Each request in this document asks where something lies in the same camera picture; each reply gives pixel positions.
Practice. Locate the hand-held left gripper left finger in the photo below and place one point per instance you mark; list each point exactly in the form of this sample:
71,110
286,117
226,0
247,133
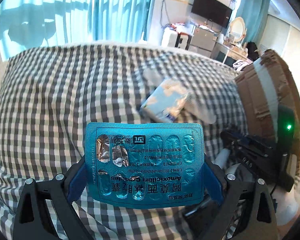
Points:
76,182

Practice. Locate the narrow teal window curtain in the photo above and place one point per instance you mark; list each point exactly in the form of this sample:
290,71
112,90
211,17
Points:
125,7

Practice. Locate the black backpack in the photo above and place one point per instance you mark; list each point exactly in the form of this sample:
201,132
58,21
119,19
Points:
253,51

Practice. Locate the white slim tube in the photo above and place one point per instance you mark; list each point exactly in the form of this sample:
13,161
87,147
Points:
222,158

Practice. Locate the black wall television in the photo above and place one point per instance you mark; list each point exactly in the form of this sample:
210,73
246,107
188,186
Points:
211,8

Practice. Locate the pile of clothes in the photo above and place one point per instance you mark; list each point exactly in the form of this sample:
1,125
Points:
241,64

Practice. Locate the wide teal window curtain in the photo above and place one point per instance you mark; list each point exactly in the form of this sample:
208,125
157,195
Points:
47,12

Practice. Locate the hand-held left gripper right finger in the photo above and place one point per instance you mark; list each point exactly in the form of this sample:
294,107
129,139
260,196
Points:
213,182

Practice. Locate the light blue tissue packet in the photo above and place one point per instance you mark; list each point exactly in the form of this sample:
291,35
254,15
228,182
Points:
165,100

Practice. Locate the brown cardboard box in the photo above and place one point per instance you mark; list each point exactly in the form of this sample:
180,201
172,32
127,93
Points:
255,97

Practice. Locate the white dressing table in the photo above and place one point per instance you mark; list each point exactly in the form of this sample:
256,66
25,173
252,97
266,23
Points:
231,51

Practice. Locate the grey white checkered blanket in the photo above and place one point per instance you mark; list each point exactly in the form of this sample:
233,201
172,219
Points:
65,92

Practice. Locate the teal pill blister pack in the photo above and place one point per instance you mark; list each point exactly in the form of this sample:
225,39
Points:
150,160

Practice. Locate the white oval vanity mirror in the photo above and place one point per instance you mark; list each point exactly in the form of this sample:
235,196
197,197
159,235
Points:
237,28

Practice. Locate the white suitcase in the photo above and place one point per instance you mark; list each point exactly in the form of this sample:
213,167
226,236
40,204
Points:
175,38

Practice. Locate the silver mini fridge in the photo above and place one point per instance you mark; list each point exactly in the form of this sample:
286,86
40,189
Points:
202,41

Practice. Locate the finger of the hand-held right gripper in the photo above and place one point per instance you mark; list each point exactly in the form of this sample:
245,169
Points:
250,147

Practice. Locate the teal corner curtain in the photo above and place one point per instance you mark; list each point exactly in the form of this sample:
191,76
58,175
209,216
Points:
252,7

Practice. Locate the clear plastic bag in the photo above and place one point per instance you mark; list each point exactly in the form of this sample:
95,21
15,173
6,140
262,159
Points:
205,110

